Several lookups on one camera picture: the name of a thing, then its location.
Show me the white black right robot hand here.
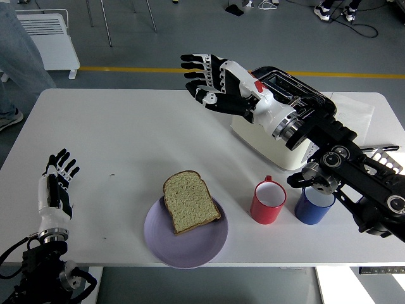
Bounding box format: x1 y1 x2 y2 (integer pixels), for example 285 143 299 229
180 53 297 136

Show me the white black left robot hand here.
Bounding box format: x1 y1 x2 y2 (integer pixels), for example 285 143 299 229
37 148 80 234

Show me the brown bread slice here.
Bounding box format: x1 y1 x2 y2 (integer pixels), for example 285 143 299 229
163 170 222 237

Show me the purple plate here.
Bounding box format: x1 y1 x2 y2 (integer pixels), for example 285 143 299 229
144 195 229 270

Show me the cream chrome toaster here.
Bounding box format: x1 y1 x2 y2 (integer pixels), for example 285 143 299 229
230 65 338 172

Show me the white table leg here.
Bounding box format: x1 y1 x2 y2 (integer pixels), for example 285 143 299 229
82 267 104 304
315 267 325 304

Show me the white paper sheet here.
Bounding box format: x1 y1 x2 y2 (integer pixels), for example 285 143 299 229
328 91 376 146

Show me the black floor pedal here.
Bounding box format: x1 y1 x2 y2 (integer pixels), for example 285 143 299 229
225 0 245 16

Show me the red mug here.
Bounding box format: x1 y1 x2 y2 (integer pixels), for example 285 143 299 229
249 175 287 225

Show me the black white sneaker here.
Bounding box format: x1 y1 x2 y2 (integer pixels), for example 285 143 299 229
343 4 358 22
313 2 330 22

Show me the blue mug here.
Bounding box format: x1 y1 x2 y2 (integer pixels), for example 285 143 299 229
294 186 336 225

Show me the black silver pen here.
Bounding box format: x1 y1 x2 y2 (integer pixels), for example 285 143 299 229
359 144 401 151

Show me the silver toast rack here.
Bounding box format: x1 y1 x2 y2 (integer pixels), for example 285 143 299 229
368 148 404 175

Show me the metal chair leg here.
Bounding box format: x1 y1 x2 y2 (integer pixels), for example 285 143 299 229
85 0 95 28
146 0 158 33
99 0 113 48

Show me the person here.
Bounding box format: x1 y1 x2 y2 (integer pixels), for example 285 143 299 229
0 0 57 132

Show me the white panel heater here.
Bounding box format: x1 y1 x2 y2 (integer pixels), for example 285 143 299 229
0 8 81 83

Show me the black table control panel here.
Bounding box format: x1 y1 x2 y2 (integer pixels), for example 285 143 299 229
358 267 405 275

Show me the black floor cable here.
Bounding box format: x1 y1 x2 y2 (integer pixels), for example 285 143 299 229
327 12 379 38

